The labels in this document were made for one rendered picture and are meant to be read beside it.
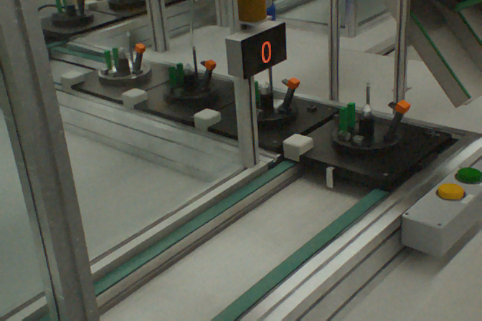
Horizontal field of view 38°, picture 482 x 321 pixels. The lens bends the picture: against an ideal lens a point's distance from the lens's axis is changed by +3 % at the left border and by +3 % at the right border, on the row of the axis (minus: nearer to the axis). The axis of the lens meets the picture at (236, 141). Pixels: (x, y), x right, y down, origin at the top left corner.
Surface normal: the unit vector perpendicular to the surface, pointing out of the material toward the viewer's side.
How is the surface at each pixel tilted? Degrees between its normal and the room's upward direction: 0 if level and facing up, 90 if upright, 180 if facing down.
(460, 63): 45
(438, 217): 0
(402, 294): 0
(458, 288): 0
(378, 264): 90
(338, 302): 90
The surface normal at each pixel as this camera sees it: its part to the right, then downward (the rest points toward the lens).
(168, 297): -0.07, -0.90
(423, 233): -0.65, 0.37
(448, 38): 0.40, -0.43
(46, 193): 0.75, 0.23
